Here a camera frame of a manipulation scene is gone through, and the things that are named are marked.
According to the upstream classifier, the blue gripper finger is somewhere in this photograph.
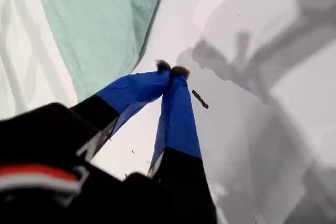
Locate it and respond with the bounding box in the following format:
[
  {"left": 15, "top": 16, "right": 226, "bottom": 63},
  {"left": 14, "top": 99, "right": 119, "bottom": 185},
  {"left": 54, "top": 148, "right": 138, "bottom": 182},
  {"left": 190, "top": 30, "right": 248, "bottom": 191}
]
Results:
[
  {"left": 148, "top": 66, "right": 211, "bottom": 191},
  {"left": 70, "top": 60, "right": 173, "bottom": 163}
]

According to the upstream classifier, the pale green T-shirt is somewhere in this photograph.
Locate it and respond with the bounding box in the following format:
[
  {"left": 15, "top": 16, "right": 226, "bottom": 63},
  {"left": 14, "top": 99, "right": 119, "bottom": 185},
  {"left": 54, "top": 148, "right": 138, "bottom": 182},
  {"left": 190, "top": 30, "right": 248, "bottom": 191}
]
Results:
[{"left": 31, "top": 0, "right": 170, "bottom": 103}]

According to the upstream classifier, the small dark scrap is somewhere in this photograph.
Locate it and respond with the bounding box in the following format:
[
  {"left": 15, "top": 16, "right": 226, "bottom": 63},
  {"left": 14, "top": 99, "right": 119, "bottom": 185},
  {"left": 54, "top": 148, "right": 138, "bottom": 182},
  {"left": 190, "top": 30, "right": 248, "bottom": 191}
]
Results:
[{"left": 191, "top": 89, "right": 209, "bottom": 110}]

